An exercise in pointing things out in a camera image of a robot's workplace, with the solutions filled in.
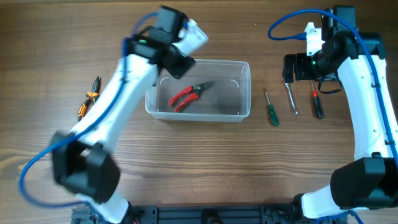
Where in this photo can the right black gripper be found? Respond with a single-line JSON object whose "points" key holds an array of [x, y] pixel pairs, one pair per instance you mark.
{"points": [[288, 69]]}

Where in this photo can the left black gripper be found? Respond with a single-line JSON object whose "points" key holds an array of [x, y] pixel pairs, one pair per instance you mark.
{"points": [[179, 66]]}

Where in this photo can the silver L-shaped socket wrench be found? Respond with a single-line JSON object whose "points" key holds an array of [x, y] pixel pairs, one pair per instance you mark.
{"points": [[291, 97]]}

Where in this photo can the black red screwdriver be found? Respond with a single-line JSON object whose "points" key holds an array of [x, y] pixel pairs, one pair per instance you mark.
{"points": [[316, 102]]}

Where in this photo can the green handled screwdriver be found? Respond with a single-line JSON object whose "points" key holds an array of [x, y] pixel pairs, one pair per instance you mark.
{"points": [[273, 116]]}

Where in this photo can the red handled pruning shears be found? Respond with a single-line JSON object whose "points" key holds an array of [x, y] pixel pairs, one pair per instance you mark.
{"points": [[192, 92]]}

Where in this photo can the orange black long-nose pliers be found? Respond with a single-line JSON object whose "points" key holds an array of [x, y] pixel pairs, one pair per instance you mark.
{"points": [[90, 98]]}

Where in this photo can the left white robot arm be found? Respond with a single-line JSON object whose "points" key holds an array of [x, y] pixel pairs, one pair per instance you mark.
{"points": [[82, 159]]}

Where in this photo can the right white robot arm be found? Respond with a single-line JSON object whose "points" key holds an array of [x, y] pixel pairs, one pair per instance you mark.
{"points": [[357, 61]]}

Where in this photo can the clear plastic container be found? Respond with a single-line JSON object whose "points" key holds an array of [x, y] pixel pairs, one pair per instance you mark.
{"points": [[228, 100]]}

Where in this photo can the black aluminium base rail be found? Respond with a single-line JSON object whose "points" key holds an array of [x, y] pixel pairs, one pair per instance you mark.
{"points": [[260, 214]]}

